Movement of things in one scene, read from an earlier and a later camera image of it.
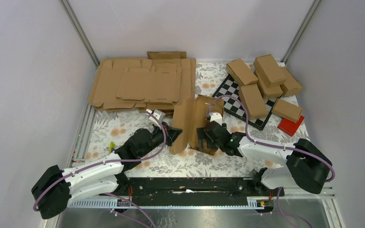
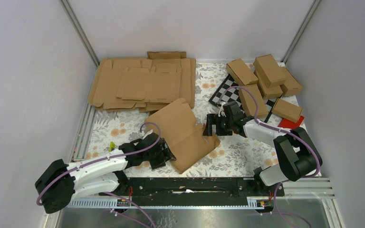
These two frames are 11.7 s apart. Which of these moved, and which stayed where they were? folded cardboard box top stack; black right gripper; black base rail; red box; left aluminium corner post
Moved: black right gripper
Stayed: left aluminium corner post; black base rail; red box; folded cardboard box top stack
